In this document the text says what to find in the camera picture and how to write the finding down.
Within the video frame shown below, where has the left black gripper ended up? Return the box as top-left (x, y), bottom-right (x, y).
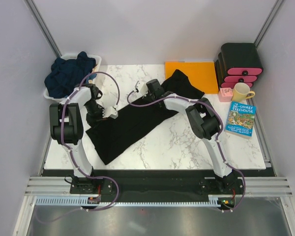
top-left (84, 99), bottom-right (107, 130)

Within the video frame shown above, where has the black t shirt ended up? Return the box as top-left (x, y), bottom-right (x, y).
top-left (86, 69), bottom-right (205, 165)

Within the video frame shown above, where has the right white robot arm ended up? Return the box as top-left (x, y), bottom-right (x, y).
top-left (135, 79), bottom-right (235, 194)

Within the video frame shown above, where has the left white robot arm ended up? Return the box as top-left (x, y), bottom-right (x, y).
top-left (49, 84), bottom-right (104, 193)

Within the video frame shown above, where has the light blue garment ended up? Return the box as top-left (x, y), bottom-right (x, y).
top-left (87, 72), bottom-right (97, 84)

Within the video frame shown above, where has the navy blue t shirt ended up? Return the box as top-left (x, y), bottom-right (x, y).
top-left (44, 51), bottom-right (96, 99)

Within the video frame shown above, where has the orange folder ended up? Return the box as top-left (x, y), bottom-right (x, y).
top-left (164, 61), bottom-right (219, 94)

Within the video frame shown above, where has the white laundry basket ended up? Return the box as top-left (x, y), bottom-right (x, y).
top-left (43, 52), bottom-right (103, 100)

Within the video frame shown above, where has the pink toy block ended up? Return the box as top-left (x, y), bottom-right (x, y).
top-left (218, 88), bottom-right (233, 103)

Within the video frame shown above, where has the yellow mug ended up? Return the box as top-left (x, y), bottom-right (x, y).
top-left (232, 83), bottom-right (255, 102)

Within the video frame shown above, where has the black pink drawer unit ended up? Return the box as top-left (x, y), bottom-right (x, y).
top-left (214, 43), bottom-right (264, 88)

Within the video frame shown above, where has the blue children's book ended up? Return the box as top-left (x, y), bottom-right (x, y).
top-left (224, 101), bottom-right (256, 139)

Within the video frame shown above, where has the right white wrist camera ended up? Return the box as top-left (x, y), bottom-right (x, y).
top-left (134, 81), bottom-right (148, 96)

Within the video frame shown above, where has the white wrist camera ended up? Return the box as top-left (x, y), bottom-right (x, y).
top-left (103, 107), bottom-right (118, 119)
top-left (134, 81), bottom-right (148, 96)

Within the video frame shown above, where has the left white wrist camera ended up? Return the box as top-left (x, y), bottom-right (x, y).
top-left (103, 107), bottom-right (118, 119)

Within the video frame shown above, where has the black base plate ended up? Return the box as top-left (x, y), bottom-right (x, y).
top-left (70, 170), bottom-right (244, 202)

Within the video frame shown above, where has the aluminium frame rail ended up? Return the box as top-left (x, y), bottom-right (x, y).
top-left (26, 177), bottom-right (292, 197)

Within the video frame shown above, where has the white slotted cable duct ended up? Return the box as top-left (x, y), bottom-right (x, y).
top-left (35, 196), bottom-right (235, 207)

